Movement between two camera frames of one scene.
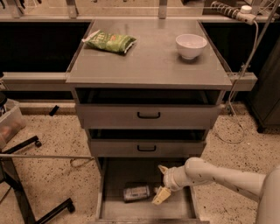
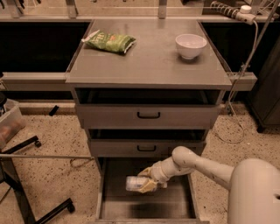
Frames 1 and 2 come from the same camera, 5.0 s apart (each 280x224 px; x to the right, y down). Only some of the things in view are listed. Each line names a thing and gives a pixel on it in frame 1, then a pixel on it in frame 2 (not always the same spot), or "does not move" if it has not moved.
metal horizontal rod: x=45 y=156 does not move
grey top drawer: x=148 y=108 does not move
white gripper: x=169 y=178 -> x=157 y=171
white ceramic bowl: x=190 y=45 does not move
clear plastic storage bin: x=11 y=122 does not move
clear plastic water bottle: x=136 y=193 -> x=135 y=183
